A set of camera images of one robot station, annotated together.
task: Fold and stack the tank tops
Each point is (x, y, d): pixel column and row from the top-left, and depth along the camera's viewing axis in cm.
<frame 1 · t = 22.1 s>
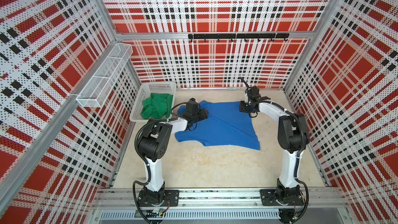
left hand: (205, 115, 100), fingers open
right hand: (242, 108, 101), fingers closed
blue tank top: (226, 124, 100), point 3 cm above the table
white plastic laundry basket: (144, 92, 114), point 7 cm above the table
green tank top: (158, 106, 106), point 6 cm above the table

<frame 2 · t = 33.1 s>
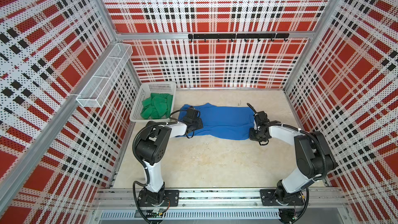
left hand: (200, 125, 100), fingers open
right hand: (252, 137, 94), fingers closed
blue tank top: (222, 121, 107), on the table
the other named things where they were.

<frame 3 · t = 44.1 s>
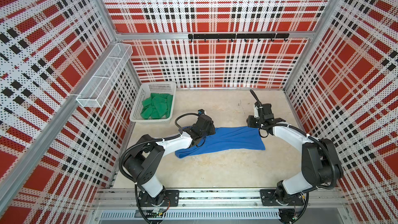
left hand: (213, 127, 90), fingers open
right hand: (250, 121, 92), fingers open
blue tank top: (226, 139, 93), point 3 cm above the table
the other named things where they were.

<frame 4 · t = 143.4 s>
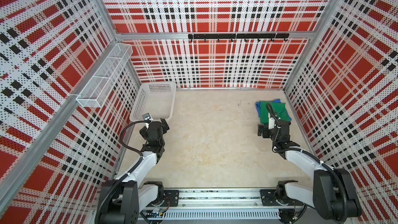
left hand: (154, 125, 86), fingers open
right hand: (267, 125, 89), fingers open
green tank top: (279, 109, 109), point 3 cm above the table
